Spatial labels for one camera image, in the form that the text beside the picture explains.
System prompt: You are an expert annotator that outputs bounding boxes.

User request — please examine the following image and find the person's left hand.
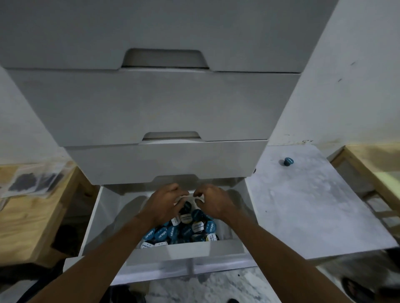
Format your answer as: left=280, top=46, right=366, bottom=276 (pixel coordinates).
left=137, top=183, right=190, bottom=229

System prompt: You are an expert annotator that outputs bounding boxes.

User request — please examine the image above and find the person's right hand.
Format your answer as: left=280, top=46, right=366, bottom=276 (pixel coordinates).
left=193, top=184, right=239, bottom=223

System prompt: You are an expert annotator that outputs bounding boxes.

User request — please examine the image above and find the white plastic bag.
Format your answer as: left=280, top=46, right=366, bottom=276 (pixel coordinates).
left=174, top=193, right=205, bottom=207

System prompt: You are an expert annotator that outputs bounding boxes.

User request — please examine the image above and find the person's left forearm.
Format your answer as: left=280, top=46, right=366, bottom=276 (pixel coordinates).
left=27, top=215, right=154, bottom=303

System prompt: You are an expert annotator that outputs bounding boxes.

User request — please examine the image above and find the person's right forearm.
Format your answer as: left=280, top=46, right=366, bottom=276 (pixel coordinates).
left=220, top=210, right=354, bottom=303

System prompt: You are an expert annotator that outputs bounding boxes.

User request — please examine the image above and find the pile of blue coffee capsules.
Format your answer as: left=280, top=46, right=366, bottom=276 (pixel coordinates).
left=140, top=201, right=220, bottom=249

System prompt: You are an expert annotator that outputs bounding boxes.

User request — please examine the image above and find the narrow white drawer front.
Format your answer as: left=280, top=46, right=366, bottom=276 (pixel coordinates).
left=65, top=139, right=269, bottom=186

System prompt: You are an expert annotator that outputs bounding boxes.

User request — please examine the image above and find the open white drawer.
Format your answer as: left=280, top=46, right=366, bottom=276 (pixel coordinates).
left=62, top=177, right=260, bottom=286

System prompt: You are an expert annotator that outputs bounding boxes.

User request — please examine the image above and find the wide white drawer front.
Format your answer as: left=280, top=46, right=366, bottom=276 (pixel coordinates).
left=6, top=67, right=301, bottom=147

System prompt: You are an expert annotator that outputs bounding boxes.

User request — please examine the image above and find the white marble slab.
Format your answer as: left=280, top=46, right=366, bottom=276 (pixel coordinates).
left=245, top=143, right=399, bottom=261

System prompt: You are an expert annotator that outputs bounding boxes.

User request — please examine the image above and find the clear bag with dark contents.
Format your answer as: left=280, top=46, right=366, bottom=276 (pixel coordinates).
left=35, top=163, right=72, bottom=196
left=0, top=165, right=42, bottom=200

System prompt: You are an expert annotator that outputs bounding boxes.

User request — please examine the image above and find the light wooden table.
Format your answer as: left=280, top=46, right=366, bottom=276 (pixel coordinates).
left=0, top=162, right=101, bottom=269

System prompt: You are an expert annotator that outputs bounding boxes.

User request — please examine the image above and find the tall white drawer front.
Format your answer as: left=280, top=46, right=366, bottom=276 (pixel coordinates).
left=0, top=0, right=340, bottom=73

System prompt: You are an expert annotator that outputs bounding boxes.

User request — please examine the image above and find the light wooden frame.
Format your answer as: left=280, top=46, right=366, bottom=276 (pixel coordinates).
left=327, top=143, right=400, bottom=239

